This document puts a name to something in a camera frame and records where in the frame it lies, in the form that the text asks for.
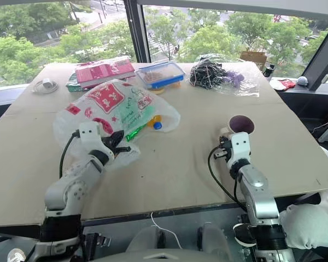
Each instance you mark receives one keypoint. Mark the red and white cloth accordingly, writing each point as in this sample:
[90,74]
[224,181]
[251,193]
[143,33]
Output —
[284,83]

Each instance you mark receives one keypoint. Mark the dark window frame post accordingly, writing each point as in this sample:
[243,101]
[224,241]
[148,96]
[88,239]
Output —
[136,30]
[322,57]

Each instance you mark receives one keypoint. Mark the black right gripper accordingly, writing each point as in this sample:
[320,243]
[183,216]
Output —
[228,152]

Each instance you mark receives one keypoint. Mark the small black device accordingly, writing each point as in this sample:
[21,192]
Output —
[268,70]

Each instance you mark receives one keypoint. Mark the clear plastic bag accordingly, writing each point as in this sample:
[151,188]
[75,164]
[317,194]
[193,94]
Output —
[246,88]

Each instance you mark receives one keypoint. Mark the yellow round object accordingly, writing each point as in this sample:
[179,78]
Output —
[157,90]

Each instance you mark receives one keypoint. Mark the green patterned package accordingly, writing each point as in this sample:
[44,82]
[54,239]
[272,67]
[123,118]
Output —
[72,84]

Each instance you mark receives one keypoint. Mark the green foil snack bag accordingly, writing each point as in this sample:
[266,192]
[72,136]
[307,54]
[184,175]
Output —
[134,133]

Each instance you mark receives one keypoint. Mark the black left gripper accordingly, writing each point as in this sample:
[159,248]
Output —
[110,142]

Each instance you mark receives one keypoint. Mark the purple cup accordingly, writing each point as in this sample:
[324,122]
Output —
[242,124]

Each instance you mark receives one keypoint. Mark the white plastic bag red print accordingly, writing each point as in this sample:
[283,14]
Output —
[106,101]

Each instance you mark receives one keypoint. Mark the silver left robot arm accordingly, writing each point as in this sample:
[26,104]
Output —
[68,188]

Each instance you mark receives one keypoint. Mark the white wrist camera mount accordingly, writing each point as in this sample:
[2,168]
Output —
[88,131]
[240,144]

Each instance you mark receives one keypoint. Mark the grey rounded robot leg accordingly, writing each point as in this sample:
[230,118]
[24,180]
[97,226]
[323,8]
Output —
[146,238]
[214,240]

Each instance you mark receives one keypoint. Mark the black clip bundle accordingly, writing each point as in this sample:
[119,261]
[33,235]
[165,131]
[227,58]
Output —
[206,75]

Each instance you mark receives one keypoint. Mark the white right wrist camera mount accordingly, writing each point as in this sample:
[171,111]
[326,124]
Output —
[240,144]

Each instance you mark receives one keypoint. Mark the brown cardboard box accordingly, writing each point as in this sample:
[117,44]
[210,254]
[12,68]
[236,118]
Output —
[252,57]

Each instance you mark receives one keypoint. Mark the pink red packet stack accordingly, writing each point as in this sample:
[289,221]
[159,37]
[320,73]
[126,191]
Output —
[104,72]

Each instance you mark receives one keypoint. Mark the clear container blue lid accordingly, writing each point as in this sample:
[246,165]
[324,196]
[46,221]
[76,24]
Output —
[160,72]

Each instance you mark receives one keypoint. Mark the orange soda bottle blue cap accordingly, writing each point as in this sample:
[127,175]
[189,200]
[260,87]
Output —
[157,125]

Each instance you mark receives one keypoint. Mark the grey round cap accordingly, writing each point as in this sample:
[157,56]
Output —
[303,80]

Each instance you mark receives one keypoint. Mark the purple fuzzy bundle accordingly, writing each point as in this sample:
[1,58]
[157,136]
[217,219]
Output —
[235,77]

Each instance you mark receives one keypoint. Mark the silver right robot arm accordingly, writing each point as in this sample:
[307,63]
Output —
[258,191]

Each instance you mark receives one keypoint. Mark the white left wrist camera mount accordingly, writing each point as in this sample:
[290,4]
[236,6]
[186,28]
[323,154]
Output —
[88,131]

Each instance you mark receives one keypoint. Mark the white power adapter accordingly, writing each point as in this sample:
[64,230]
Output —
[47,83]

